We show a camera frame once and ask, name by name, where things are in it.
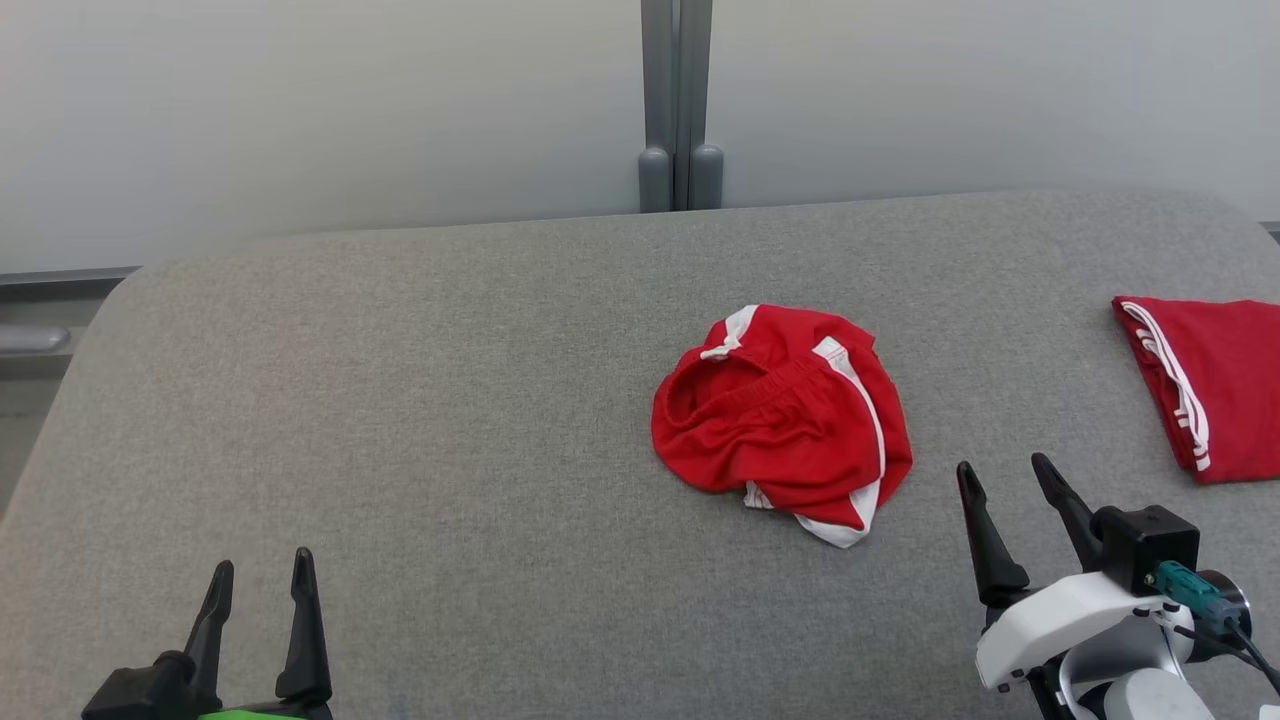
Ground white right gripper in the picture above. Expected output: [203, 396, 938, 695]
[955, 452, 1169, 694]

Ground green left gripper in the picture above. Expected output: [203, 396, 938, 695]
[182, 546, 337, 720]

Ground red basketball jersey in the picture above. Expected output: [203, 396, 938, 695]
[1111, 295, 1280, 486]

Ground red shorts with white stripe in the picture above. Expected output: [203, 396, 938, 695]
[650, 303, 914, 550]

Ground grey fabric sofa cushion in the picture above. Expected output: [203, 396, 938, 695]
[0, 189, 1280, 720]

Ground grey metal bar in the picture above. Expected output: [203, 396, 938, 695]
[0, 324, 73, 357]

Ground grey window frame post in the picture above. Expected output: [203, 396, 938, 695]
[637, 0, 725, 214]

